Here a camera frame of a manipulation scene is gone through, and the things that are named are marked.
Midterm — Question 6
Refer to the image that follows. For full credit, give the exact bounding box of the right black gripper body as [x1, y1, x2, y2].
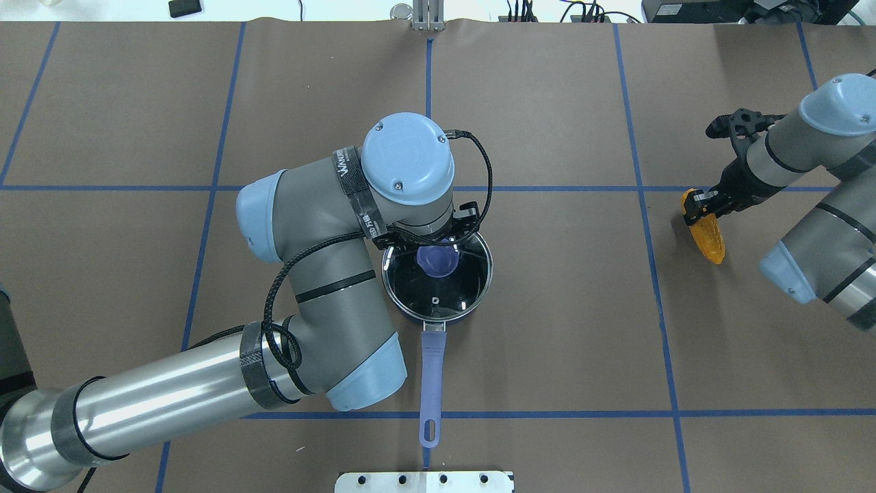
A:
[711, 159, 771, 218]

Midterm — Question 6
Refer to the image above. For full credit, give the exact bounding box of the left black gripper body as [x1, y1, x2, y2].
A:
[370, 200, 481, 249]

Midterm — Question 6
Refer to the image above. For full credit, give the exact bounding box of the yellow corn cob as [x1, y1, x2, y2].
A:
[681, 188, 725, 265]

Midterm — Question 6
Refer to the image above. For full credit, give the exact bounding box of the blue saucepan with handle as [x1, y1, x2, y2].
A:
[382, 229, 493, 449]

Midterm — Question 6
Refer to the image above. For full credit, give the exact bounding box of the glass lid purple knob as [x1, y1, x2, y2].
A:
[381, 233, 494, 323]

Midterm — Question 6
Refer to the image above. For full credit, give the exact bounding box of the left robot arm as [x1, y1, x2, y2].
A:
[2, 112, 493, 492]

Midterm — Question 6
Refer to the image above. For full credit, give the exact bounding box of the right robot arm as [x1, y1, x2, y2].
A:
[681, 74, 875, 334]

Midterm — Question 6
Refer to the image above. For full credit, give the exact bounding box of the black small device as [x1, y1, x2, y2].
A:
[167, 0, 203, 19]

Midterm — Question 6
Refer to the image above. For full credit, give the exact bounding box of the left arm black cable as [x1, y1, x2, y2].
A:
[185, 129, 495, 370]

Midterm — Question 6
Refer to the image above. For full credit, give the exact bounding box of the aluminium frame post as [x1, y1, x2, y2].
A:
[412, 0, 446, 32]

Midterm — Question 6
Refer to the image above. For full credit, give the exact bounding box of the metal base plate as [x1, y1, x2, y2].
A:
[334, 470, 516, 492]

